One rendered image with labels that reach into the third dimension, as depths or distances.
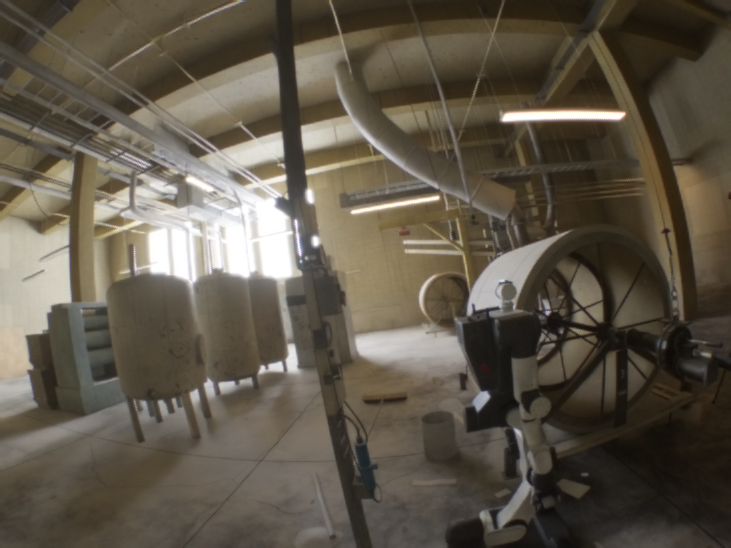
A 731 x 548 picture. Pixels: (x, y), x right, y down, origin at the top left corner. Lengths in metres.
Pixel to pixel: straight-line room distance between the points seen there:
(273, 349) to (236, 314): 1.59
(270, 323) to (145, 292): 3.79
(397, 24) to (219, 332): 6.50
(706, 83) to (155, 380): 13.51
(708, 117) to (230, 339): 13.19
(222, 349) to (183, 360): 1.92
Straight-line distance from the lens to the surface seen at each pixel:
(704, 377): 1.99
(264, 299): 7.25
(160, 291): 4.18
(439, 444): 2.87
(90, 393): 6.97
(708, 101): 11.40
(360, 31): 6.53
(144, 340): 4.17
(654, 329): 3.44
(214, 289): 6.08
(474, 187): 6.55
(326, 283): 1.22
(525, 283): 2.39
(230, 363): 6.12
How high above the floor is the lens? 1.53
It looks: 3 degrees up
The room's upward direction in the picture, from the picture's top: 9 degrees counter-clockwise
